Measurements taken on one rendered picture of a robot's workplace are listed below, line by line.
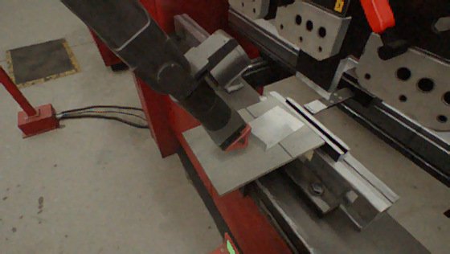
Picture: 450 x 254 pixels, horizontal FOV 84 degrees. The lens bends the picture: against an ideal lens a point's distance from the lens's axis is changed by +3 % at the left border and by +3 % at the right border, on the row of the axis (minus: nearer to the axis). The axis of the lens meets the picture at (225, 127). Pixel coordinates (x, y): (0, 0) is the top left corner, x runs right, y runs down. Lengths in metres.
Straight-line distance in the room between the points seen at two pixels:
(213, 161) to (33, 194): 1.62
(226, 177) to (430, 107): 0.32
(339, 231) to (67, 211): 1.54
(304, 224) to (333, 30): 0.39
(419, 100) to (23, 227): 1.87
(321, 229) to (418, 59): 0.38
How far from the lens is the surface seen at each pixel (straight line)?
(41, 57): 3.42
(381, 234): 0.65
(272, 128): 0.57
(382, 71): 0.41
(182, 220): 1.55
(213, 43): 0.36
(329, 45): 0.46
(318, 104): 0.66
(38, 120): 2.32
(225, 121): 0.42
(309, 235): 0.59
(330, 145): 0.57
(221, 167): 0.49
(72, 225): 1.75
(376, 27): 0.36
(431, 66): 0.38
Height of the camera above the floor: 1.40
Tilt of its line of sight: 46 degrees down
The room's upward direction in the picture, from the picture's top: straight up
